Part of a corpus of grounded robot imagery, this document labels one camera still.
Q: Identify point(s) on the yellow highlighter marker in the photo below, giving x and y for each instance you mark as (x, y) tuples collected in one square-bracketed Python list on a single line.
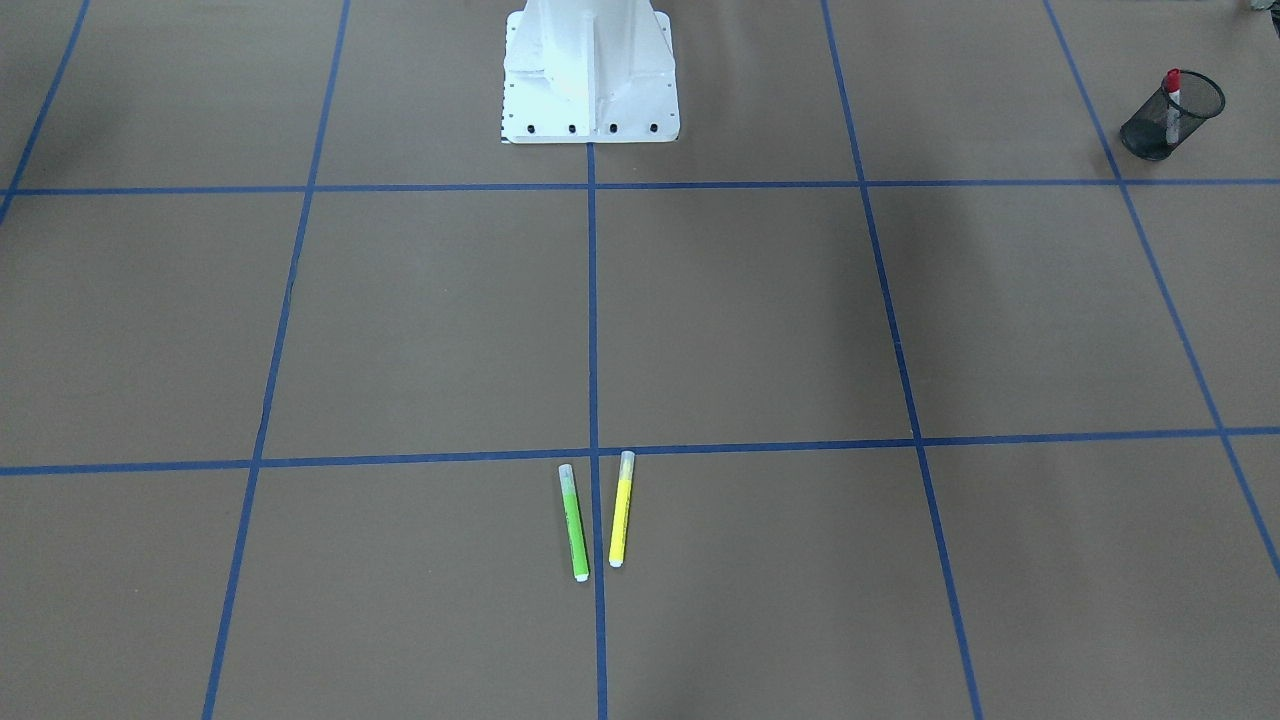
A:
[(621, 513)]

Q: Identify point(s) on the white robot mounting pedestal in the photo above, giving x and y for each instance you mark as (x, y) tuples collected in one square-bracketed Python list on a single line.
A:
[(589, 72)]

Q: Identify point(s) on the black mesh pen cup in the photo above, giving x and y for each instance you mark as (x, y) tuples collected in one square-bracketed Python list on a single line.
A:
[(1142, 134)]

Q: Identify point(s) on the green highlighter marker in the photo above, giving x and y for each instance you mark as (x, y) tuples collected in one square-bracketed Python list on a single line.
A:
[(575, 532)]

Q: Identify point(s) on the red whiteboard marker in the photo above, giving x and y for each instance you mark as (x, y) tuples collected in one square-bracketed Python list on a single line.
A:
[(1172, 92)]

